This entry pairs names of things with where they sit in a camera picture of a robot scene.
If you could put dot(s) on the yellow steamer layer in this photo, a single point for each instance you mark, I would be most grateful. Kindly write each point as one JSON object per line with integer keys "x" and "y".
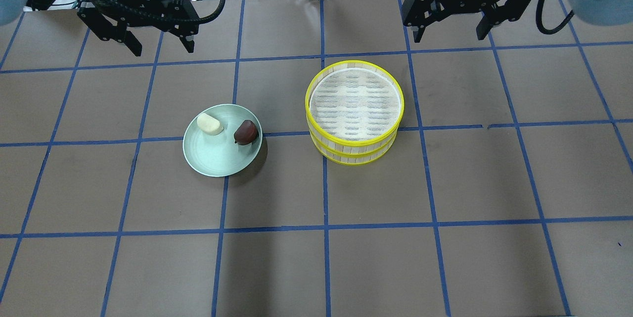
{"x": 353, "y": 159}
{"x": 353, "y": 103}

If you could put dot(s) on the brown bun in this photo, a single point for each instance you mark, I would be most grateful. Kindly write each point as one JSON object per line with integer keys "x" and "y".
{"x": 246, "y": 134}

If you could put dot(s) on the light green plate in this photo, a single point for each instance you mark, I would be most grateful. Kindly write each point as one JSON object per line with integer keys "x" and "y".
{"x": 219, "y": 156}

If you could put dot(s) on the white bun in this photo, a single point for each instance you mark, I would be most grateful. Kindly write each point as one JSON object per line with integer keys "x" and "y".
{"x": 209, "y": 125}

